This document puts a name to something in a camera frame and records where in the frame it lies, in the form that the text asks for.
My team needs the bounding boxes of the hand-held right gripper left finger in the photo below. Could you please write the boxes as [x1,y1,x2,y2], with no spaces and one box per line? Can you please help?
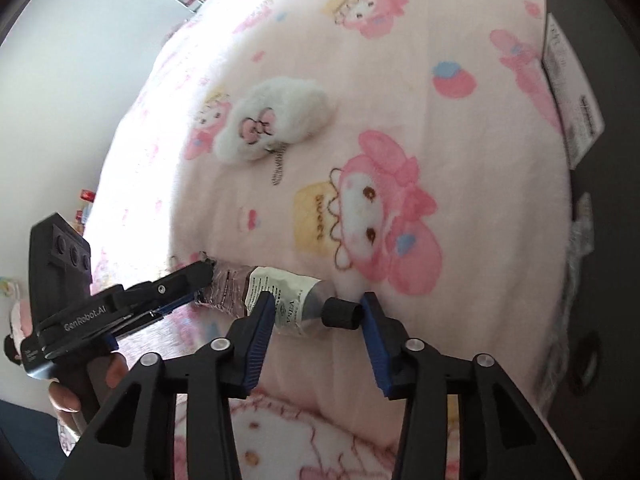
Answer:
[57,290,277,480]

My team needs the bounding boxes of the person's left hand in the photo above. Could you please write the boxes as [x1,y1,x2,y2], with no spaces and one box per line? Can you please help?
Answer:
[47,354,129,433]

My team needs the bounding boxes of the clear plastic wrapper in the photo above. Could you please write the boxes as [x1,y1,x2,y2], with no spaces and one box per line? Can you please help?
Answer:
[562,192,598,311]

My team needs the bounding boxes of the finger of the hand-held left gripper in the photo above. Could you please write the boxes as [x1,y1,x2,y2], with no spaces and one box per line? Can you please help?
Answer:
[125,260,218,313]
[112,294,193,341]

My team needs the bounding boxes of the pink printed fleece cloth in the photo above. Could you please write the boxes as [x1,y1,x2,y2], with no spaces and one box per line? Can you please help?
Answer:
[57,390,461,480]

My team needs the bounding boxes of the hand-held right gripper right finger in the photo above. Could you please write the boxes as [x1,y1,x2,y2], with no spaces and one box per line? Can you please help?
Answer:
[360,292,583,480]

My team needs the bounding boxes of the white plush paw keychain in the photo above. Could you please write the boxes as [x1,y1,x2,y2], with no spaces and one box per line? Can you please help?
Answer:
[214,76,333,187]

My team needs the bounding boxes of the grey storage box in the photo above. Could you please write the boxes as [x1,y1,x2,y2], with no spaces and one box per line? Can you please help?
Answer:
[540,0,640,461]

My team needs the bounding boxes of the pink printed blanket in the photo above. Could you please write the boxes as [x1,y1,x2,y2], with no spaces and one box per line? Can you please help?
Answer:
[82,0,576,451]

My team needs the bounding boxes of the pink white plush toy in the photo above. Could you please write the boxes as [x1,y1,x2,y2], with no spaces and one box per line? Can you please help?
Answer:
[0,300,32,367]

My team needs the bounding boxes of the silver tube with black cap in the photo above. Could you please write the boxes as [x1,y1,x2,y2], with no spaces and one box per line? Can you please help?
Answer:
[195,259,363,338]

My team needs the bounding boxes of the small red bottles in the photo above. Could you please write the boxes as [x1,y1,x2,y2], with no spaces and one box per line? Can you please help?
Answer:
[74,187,97,227]

